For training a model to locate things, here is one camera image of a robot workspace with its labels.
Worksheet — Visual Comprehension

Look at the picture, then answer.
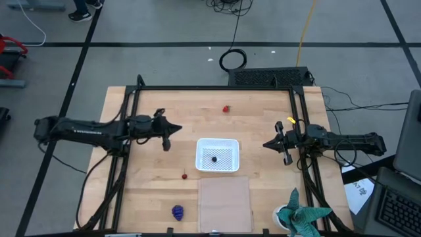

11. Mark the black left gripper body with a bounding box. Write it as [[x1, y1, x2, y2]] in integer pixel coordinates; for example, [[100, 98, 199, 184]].
[[126, 108, 172, 153]]

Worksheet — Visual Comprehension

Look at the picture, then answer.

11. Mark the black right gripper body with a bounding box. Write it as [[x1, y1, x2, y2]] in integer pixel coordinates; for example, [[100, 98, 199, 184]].
[[274, 120, 309, 166]]

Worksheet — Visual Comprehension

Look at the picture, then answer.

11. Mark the purple toy grape bunch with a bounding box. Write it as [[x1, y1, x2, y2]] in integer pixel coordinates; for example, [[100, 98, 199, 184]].
[[171, 205, 185, 222]]

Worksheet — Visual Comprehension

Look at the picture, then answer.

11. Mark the white perforated plastic basket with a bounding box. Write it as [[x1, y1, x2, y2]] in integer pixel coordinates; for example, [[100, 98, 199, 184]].
[[195, 138, 240, 174]]

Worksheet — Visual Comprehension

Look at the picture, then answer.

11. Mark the white plant pot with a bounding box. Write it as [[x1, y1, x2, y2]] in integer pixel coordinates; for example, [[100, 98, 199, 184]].
[[272, 205, 291, 231]]

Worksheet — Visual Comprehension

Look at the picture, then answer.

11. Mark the teal leafy plant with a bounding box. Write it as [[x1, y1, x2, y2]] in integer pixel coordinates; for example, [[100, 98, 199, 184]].
[[276, 188, 333, 237]]

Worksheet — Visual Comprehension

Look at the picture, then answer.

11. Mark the pink cloth mat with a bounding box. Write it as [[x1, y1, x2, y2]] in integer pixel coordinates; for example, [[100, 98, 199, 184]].
[[198, 176, 254, 234]]

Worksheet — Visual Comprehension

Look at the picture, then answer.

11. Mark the black desk support bar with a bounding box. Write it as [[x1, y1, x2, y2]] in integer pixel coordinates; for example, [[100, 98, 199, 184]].
[[341, 154, 395, 185]]

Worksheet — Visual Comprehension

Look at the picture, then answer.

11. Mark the white paper sheet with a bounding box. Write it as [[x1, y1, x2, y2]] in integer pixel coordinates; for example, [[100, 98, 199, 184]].
[[341, 164, 376, 215]]

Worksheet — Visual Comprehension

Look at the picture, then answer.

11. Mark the grey desk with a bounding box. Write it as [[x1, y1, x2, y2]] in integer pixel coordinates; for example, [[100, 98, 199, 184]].
[[355, 166, 421, 237]]

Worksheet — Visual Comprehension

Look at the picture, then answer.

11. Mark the grey computer monitor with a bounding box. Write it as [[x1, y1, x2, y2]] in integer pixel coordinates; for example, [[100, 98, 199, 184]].
[[393, 88, 421, 182]]

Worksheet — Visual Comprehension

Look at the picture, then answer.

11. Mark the black keyboard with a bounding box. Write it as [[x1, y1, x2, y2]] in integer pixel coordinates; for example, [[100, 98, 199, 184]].
[[374, 187, 421, 237]]

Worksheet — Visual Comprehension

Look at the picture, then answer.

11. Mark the person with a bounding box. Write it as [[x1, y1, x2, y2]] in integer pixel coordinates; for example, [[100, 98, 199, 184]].
[[68, 0, 105, 23]]

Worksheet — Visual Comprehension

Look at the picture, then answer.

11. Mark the black chair base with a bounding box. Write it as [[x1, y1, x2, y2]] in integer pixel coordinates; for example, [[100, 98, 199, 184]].
[[0, 107, 12, 132]]

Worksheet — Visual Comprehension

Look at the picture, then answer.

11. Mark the red framed cart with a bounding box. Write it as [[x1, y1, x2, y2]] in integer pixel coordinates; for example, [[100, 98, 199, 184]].
[[0, 32, 30, 89]]

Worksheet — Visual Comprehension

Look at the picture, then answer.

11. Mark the grey desk foot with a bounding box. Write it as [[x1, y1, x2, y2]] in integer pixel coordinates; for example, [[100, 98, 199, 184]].
[[6, 0, 66, 11]]

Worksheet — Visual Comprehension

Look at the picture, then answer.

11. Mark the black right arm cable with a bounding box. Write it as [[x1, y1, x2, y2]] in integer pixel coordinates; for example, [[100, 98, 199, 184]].
[[334, 138, 359, 167]]

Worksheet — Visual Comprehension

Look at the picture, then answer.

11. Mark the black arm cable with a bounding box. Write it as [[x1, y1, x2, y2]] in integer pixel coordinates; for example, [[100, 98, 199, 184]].
[[334, 138, 359, 167], [75, 153, 111, 230]]

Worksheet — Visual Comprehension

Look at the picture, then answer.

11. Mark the black floor cable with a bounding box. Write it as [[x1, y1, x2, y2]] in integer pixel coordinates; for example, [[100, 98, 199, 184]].
[[320, 86, 409, 113]]

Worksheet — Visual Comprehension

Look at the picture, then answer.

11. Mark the black coiled cable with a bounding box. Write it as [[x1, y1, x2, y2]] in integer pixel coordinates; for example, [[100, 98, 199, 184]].
[[218, 0, 248, 72]]

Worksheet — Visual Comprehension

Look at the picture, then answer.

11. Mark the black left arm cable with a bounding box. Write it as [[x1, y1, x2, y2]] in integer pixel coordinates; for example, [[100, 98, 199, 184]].
[[75, 153, 111, 230]]

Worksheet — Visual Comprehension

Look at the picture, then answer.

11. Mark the yellow cable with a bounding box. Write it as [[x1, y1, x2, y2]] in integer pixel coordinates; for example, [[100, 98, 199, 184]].
[[295, 0, 318, 68]]

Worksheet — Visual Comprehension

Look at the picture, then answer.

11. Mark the black cable bundle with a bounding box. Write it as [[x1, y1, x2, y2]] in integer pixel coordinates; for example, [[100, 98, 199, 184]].
[[205, 0, 256, 17]]

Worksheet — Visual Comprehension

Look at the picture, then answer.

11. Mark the white cable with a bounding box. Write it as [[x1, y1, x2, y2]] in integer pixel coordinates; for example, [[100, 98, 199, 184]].
[[16, 0, 47, 47]]

